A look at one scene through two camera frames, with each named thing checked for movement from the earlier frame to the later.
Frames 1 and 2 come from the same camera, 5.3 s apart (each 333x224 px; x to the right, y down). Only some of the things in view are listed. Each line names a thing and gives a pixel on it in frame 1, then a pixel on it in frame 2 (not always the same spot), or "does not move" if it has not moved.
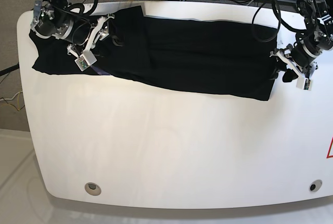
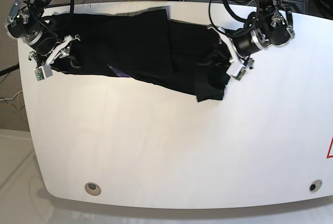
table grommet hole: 315,185 does not move
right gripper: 79,32 to 45,43
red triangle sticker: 328,155 does not move
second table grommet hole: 92,189 does not move
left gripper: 303,53 to 245,43
